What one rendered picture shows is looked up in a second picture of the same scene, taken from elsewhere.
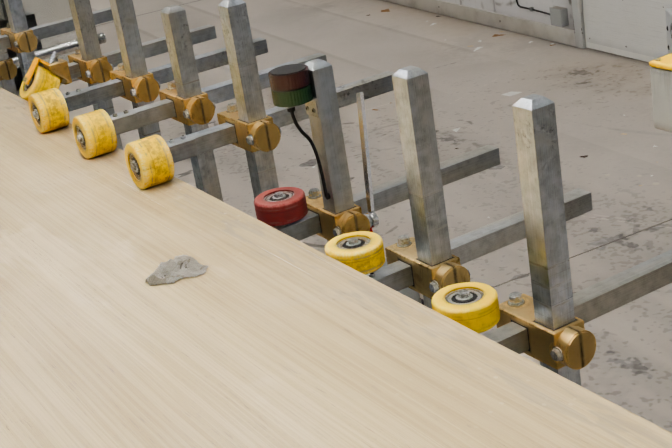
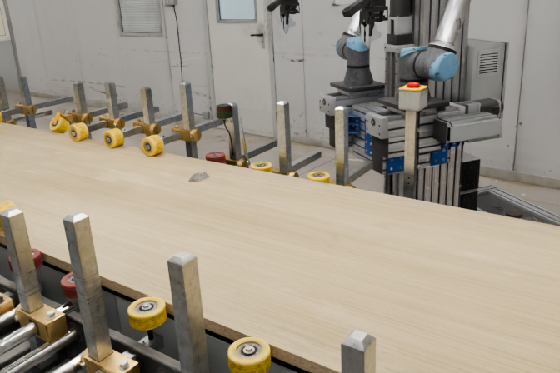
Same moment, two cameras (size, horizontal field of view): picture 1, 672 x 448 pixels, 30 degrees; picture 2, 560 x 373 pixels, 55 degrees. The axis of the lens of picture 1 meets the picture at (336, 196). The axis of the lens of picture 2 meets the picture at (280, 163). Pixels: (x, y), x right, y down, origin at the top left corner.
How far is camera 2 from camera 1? 79 cm
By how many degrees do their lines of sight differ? 24
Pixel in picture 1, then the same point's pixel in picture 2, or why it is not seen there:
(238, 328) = (243, 190)
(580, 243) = not seen: hidden behind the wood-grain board
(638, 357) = not seen: hidden behind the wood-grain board
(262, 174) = (192, 151)
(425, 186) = (286, 143)
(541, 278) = (341, 168)
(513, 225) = (302, 161)
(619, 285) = (352, 174)
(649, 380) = not seen: hidden behind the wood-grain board
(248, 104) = (189, 122)
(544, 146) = (345, 122)
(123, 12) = (112, 92)
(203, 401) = (253, 209)
